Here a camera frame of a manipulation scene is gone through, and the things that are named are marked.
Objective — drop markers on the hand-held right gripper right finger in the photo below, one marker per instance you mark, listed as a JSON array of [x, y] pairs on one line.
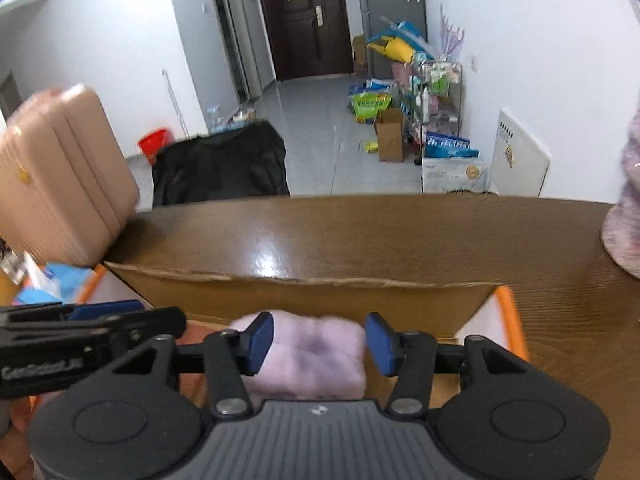
[[380, 345]]

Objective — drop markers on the small cardboard box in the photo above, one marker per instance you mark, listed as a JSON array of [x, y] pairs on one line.
[[359, 57]]

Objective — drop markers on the blue and yellow bag pile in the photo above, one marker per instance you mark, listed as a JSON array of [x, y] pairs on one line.
[[400, 42]]

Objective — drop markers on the white carton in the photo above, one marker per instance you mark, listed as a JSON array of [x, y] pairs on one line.
[[452, 175]]

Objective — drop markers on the lilac fluffy towel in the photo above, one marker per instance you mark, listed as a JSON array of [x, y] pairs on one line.
[[310, 350]]

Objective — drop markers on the black duffel bag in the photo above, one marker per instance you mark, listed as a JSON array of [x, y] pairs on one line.
[[220, 165]]

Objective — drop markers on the purple wall decoration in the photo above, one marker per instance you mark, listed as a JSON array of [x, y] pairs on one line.
[[452, 35]]

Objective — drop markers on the open cardboard box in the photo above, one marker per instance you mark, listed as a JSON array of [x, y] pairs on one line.
[[390, 135]]

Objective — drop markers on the pink suitcase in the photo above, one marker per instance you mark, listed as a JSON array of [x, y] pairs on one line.
[[60, 180]]

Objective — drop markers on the green bag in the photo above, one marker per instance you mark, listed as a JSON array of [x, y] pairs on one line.
[[370, 107]]

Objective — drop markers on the pink ceramic vase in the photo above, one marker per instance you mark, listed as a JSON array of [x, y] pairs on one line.
[[625, 210]]

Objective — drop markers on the grey refrigerator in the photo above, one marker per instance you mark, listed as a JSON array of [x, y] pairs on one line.
[[390, 0]]

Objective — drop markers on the red bucket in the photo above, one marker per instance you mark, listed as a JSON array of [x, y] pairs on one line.
[[152, 145]]

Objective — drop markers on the orange cardboard box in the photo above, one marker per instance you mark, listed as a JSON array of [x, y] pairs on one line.
[[310, 297]]

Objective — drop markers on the white flat panel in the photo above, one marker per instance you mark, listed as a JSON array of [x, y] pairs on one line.
[[520, 155]]

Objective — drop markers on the dark brown door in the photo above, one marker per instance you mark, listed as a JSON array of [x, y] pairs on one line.
[[305, 20]]

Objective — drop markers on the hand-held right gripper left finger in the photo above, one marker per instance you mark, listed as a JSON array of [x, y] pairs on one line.
[[260, 342]]

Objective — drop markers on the blue and white packet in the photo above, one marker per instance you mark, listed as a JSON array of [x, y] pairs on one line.
[[450, 146]]

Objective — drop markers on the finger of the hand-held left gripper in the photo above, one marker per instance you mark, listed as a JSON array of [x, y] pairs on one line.
[[160, 321], [105, 310]]

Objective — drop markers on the blue tissue pack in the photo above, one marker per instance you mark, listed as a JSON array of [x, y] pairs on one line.
[[60, 280]]

